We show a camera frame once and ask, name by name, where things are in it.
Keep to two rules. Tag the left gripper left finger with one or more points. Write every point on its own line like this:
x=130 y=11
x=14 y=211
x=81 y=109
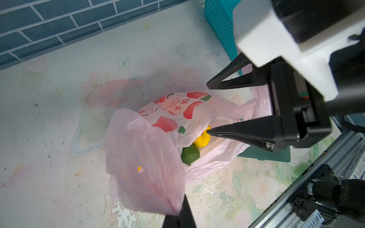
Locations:
x=171 y=222

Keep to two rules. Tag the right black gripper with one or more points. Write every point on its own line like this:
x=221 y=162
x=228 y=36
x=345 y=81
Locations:
x=296 y=108

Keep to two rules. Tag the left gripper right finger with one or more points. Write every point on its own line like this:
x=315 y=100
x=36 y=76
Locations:
x=186 y=219

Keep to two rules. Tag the bright green lime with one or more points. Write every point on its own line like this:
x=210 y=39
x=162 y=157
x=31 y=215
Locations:
x=190 y=154

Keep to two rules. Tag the pink plastic bag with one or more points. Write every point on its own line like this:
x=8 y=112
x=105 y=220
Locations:
x=144 y=147

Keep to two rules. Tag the teal plastic basket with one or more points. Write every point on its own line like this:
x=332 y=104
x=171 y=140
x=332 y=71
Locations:
x=219 y=15

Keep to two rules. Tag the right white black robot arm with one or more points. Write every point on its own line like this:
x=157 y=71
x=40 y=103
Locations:
x=309 y=56

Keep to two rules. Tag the yellow lemon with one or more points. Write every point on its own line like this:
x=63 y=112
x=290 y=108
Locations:
x=204 y=139

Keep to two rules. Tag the aluminium mounting rail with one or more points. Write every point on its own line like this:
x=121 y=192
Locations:
x=332 y=187

